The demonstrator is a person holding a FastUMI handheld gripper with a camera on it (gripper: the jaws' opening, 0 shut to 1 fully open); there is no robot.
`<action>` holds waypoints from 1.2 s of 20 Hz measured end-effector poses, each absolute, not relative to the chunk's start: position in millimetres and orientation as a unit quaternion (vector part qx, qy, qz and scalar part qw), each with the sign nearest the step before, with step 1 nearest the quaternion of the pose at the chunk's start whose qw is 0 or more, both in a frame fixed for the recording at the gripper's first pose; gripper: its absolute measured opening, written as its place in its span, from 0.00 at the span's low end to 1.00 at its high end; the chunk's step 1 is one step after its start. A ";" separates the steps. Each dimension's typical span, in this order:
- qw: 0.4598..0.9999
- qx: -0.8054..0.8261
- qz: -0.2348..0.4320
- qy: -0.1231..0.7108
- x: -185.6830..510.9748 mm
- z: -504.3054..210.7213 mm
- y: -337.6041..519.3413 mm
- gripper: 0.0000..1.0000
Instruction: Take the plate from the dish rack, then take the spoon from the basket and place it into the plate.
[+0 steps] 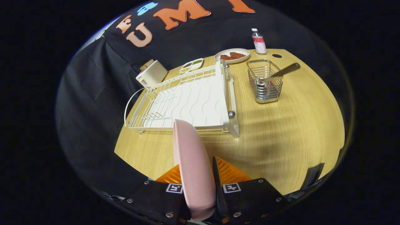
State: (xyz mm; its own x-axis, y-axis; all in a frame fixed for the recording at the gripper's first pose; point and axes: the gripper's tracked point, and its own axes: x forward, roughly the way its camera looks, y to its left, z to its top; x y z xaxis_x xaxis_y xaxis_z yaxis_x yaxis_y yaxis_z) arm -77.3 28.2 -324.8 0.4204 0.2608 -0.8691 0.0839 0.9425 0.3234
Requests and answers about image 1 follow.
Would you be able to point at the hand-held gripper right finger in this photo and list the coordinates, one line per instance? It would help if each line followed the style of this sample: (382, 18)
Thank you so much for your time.
(218, 193)

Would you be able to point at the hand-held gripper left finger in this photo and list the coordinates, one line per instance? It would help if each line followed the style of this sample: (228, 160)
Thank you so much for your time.
(156, 200)

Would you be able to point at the pink plate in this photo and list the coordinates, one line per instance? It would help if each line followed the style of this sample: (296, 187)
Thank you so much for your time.
(193, 168)

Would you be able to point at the white divided condiment dish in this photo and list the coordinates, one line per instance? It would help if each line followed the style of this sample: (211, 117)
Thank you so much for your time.
(191, 66)

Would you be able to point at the white plate with meat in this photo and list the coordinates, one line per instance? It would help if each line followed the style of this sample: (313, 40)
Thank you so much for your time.
(242, 51)

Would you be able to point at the black backdrop cloth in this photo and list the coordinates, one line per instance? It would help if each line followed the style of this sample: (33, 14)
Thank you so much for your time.
(90, 109)

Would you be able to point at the white toaster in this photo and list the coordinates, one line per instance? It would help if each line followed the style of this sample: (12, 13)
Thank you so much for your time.
(154, 75)

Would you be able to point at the toast slices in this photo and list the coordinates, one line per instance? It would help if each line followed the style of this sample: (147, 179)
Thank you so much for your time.
(146, 65)

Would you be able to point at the red meat piece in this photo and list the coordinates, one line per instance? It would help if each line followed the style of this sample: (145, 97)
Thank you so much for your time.
(225, 57)
(238, 55)

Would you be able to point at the plastic bottle with red label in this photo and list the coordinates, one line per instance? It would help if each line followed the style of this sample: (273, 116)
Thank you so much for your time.
(259, 42)

